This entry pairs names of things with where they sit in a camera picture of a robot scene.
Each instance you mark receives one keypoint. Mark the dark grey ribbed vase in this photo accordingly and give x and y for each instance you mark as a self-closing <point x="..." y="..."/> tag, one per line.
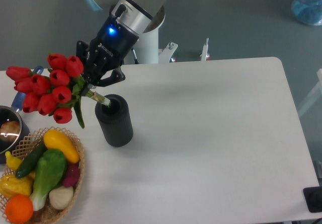
<point x="115" y="121"/>

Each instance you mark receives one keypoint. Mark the blue handled saucepan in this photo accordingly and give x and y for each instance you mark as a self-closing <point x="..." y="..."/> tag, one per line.
<point x="12" y="113"/>

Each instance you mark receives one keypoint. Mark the red tulip bouquet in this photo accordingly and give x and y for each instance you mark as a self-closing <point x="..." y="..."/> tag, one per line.
<point x="59" y="94"/>

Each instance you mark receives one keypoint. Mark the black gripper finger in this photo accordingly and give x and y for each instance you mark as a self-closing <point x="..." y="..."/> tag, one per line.
<point x="83" y="51"/>
<point x="116" y="76"/>

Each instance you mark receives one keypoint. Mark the white frame post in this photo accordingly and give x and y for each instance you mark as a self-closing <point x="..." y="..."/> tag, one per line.
<point x="205" y="54"/>

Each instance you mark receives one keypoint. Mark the bread roll in saucepan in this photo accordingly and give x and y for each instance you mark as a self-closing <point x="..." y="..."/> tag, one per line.
<point x="10" y="131"/>

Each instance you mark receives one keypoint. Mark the green bok choy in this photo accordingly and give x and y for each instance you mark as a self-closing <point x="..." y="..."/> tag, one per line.
<point x="49" y="171"/>

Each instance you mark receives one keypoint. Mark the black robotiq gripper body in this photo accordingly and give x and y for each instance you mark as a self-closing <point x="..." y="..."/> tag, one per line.
<point x="109" y="48"/>

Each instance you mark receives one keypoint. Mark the white garlic bulb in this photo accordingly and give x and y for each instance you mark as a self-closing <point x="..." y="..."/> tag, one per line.
<point x="61" y="197"/>

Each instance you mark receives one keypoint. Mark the blue translucent container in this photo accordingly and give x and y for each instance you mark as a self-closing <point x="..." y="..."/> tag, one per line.
<point x="307" y="11"/>

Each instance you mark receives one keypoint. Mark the yellow bell pepper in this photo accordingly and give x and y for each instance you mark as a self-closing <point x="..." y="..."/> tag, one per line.
<point x="11" y="186"/>

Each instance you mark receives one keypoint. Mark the yellow squash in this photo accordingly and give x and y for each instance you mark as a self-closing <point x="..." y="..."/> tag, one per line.
<point x="54" y="139"/>

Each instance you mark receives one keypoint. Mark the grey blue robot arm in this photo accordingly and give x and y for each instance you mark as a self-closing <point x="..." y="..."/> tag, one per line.
<point x="135" y="15"/>

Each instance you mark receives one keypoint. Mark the orange fruit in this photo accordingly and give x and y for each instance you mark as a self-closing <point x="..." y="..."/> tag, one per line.
<point x="19" y="209"/>

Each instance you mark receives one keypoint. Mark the dark green cucumber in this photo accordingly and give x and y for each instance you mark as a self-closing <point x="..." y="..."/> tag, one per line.
<point x="30" y="161"/>

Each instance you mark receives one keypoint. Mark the white furniture at right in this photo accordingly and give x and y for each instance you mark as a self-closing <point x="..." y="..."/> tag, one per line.
<point x="313" y="95"/>

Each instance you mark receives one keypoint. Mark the black device at edge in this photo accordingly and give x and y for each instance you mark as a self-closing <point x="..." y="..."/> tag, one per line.
<point x="313" y="198"/>

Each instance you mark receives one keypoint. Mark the yellow banana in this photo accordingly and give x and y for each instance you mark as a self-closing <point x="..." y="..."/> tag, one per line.
<point x="12" y="163"/>

